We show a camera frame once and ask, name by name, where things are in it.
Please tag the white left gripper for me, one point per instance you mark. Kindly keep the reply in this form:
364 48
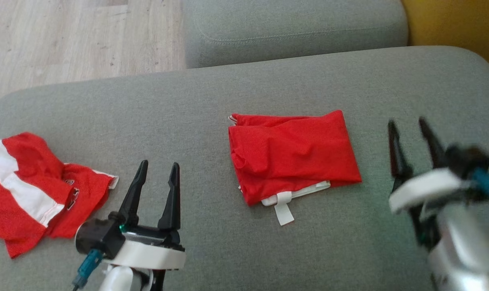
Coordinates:
151 254

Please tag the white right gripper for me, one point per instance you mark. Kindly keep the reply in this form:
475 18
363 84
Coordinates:
426 186

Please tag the red garment white stripes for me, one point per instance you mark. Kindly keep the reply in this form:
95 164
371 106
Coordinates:
82 190

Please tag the red shorts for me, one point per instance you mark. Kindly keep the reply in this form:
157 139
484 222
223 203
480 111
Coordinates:
293 153

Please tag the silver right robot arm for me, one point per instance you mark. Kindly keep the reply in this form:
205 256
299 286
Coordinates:
466 242

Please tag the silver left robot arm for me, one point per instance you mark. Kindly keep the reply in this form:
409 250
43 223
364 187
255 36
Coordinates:
119 281

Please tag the grey and yellow sofa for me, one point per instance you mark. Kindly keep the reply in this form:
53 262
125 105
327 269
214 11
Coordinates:
228 89

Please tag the yellow sofa backrest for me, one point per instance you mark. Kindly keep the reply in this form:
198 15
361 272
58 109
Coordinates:
462 28

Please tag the grey sofa seat cushion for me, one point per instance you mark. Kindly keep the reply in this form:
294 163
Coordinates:
293 24

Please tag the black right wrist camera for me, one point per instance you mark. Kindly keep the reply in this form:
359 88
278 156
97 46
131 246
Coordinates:
464 159

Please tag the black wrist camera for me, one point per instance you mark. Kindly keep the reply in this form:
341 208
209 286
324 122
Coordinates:
100 236
464 159

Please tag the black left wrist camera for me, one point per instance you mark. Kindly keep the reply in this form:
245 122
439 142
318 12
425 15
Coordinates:
100 236

